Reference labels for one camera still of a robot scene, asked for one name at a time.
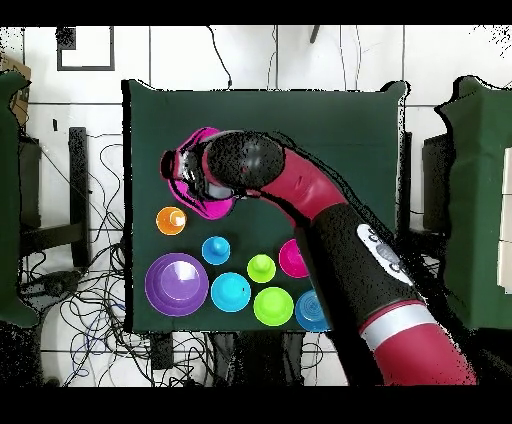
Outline large pink bowl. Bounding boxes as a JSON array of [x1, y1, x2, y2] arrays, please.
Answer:
[[165, 126, 238, 222]]

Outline orange cup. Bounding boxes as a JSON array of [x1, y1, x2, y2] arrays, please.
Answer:
[[155, 205, 188, 235]]

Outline blue cup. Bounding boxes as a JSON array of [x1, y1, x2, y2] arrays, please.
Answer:
[[200, 235, 232, 266]]

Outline large purple bowl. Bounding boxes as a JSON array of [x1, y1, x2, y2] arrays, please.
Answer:
[[144, 252, 210, 318]]

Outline green cup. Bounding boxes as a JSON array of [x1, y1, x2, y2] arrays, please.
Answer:
[[246, 253, 278, 284]]

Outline small cyan bowl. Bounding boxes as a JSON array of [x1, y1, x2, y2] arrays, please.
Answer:
[[210, 271, 252, 314]]

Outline small red bowl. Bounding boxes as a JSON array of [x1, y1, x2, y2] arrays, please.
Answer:
[[278, 238, 310, 280]]

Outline dark green tablecloth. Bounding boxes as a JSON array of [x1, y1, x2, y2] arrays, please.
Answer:
[[121, 78, 409, 334]]

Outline dark grey machine base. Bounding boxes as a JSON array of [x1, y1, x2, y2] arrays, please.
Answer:
[[23, 269, 83, 299]]

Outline green cloth side table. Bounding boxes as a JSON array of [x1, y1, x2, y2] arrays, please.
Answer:
[[0, 70, 40, 329], [434, 75, 512, 331]]

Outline small green bowl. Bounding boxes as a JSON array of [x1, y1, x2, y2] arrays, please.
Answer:
[[252, 286, 295, 328]]

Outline cardboard box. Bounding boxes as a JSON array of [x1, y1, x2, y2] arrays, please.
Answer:
[[0, 55, 32, 126]]

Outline small blue bowl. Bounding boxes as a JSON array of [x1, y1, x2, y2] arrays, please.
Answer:
[[294, 288, 331, 334]]

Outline white stacked boxes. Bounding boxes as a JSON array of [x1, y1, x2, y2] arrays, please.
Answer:
[[496, 146, 512, 295]]

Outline tangle of floor cables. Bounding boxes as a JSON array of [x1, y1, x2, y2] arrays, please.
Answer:
[[17, 141, 209, 387]]

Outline black metal frame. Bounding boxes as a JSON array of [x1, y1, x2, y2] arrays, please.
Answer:
[[18, 126, 92, 270], [421, 133, 455, 233]]

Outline black floor cable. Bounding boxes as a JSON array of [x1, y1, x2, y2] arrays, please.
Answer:
[[206, 25, 234, 90]]

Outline black floor marker frame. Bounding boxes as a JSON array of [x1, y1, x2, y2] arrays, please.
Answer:
[[56, 26, 116, 72]]

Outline black pedestal column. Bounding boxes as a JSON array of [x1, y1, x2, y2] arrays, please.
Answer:
[[207, 331, 305, 387]]

